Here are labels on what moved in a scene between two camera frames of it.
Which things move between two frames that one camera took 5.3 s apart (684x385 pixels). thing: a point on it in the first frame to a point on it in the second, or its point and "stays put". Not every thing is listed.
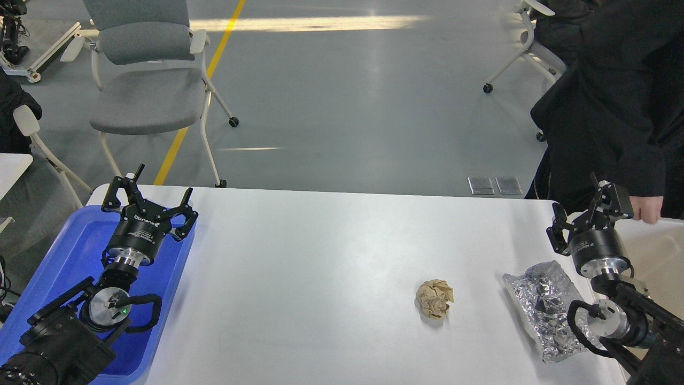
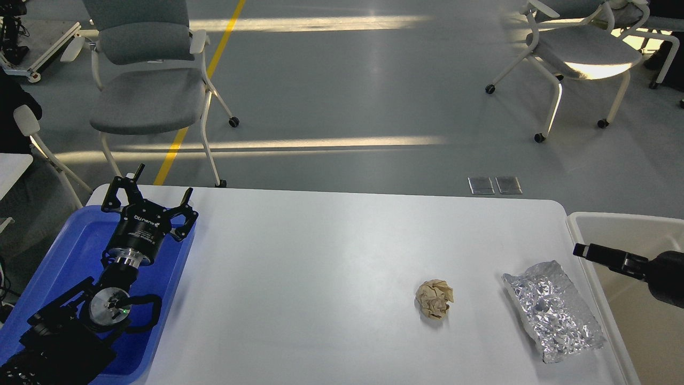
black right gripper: [597, 252] to [665, 270]
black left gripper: [141, 233] stays put
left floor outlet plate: [481, 185] stays put
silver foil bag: [543, 294] stays put
